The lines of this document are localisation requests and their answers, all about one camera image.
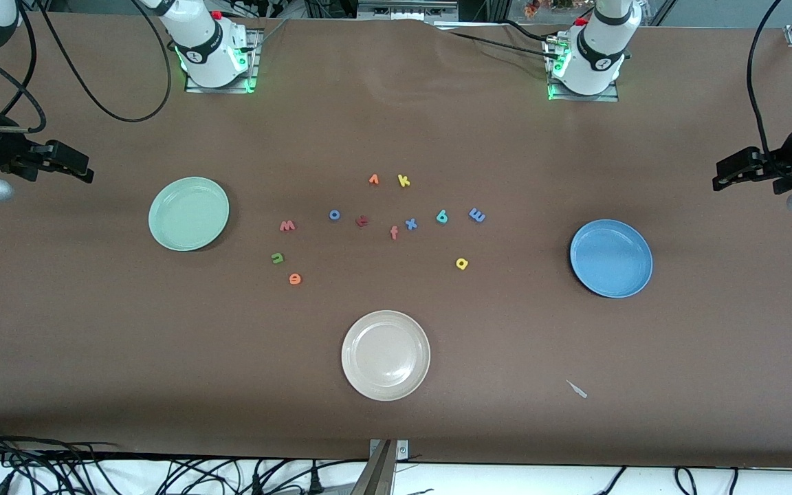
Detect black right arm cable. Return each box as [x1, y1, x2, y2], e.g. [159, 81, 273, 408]
[0, 0, 173, 135]

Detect grey metal bar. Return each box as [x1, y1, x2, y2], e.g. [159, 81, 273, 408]
[349, 440, 397, 495]

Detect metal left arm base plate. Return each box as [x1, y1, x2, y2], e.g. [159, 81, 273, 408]
[547, 38, 620, 102]

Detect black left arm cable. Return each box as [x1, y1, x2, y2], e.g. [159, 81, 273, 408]
[747, 0, 792, 173]

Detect brown table cover sheet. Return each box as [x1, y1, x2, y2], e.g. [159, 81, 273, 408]
[0, 12, 792, 470]

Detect orange dried flowers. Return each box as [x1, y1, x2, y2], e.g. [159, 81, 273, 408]
[523, 0, 593, 18]

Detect black cable on table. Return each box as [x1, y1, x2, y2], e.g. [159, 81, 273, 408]
[448, 30, 562, 63]
[503, 19, 555, 43]

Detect blue plate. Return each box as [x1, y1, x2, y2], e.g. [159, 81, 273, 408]
[570, 219, 654, 298]

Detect green plate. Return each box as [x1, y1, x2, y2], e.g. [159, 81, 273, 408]
[148, 177, 230, 252]

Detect beige plate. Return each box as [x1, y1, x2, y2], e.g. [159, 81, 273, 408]
[341, 310, 431, 402]

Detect aluminium frame piece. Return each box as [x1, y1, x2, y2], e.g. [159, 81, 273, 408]
[357, 0, 460, 23]

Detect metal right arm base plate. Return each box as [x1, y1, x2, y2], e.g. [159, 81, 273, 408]
[185, 27, 259, 94]

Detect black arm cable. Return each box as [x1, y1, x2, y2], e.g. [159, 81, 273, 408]
[0, 0, 173, 135]
[747, 0, 792, 173]

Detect metal clamp bracket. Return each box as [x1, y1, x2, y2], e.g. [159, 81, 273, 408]
[368, 439, 409, 460]

